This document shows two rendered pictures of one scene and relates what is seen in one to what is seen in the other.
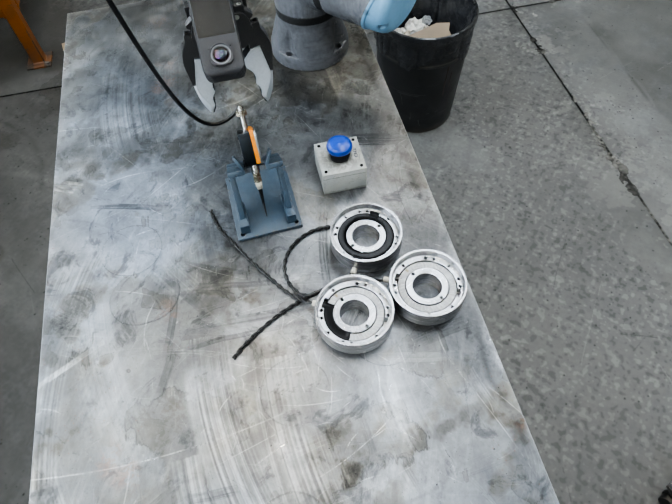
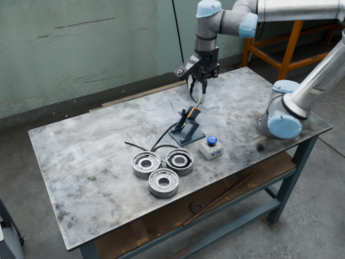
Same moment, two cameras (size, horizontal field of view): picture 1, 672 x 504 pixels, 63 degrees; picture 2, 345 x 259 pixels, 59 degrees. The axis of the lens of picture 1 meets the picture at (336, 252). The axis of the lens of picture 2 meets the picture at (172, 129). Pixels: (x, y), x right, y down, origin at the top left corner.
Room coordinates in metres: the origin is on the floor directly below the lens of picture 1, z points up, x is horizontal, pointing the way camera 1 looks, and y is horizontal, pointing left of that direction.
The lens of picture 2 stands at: (0.13, -0.75, 1.66)
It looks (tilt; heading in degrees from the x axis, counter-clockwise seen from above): 41 degrees down; 67
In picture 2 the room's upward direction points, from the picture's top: 3 degrees clockwise
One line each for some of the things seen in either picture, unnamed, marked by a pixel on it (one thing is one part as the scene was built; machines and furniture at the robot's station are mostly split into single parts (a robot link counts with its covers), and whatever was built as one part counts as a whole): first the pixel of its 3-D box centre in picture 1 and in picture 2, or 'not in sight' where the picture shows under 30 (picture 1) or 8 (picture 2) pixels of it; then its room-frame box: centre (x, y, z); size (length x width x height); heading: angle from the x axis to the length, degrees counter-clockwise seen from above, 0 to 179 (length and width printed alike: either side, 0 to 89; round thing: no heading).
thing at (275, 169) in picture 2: not in sight; (180, 186); (0.56, 0.15, 0.40); 1.17 x 0.59 x 0.80; 9
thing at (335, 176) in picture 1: (339, 162); (211, 147); (0.60, -0.02, 0.82); 0.08 x 0.07 x 0.05; 9
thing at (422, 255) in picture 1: (426, 288); (164, 183); (0.36, -0.12, 0.82); 0.10 x 0.10 x 0.04
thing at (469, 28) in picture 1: (419, 62); not in sight; (1.60, -0.34, 0.21); 0.34 x 0.34 x 0.43
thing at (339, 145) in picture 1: (339, 153); (211, 143); (0.60, -0.02, 0.85); 0.04 x 0.04 x 0.05
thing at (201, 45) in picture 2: not in sight; (204, 41); (0.59, 0.12, 1.21); 0.08 x 0.08 x 0.05
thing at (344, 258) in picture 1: (365, 238); (179, 162); (0.45, -0.05, 0.82); 0.10 x 0.10 x 0.04
